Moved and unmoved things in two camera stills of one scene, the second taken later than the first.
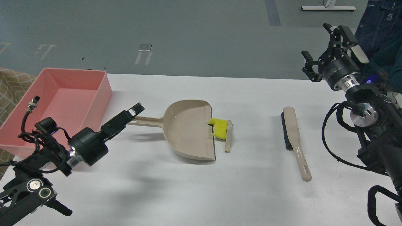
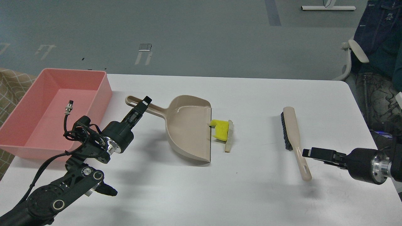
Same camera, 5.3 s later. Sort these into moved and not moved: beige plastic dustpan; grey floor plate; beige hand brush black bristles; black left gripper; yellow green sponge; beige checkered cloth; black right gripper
Moved: beige plastic dustpan; black left gripper; black right gripper
Not moved: beige hand brush black bristles; grey floor plate; yellow green sponge; beige checkered cloth
